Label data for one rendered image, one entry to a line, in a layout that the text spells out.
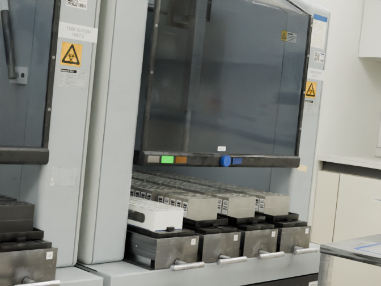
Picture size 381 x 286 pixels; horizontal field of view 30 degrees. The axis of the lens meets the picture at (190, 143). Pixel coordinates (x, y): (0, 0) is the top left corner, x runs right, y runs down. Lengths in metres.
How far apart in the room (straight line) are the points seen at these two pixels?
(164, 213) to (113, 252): 0.15
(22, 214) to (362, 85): 3.28
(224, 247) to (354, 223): 2.33
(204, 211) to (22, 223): 0.53
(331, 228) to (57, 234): 2.76
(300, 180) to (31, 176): 0.90
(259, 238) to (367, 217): 2.17
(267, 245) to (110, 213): 0.48
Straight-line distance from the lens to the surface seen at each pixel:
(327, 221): 4.15
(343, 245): 1.72
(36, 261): 1.42
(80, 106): 1.53
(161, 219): 1.66
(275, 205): 2.03
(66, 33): 1.51
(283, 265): 1.99
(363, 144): 4.57
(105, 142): 1.58
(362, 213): 4.03
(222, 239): 1.77
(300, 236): 2.02
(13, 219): 1.46
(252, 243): 1.86
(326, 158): 4.12
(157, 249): 1.62
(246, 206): 1.94
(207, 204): 1.82
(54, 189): 1.52
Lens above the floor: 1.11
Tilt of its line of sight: 3 degrees down
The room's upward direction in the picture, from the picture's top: 6 degrees clockwise
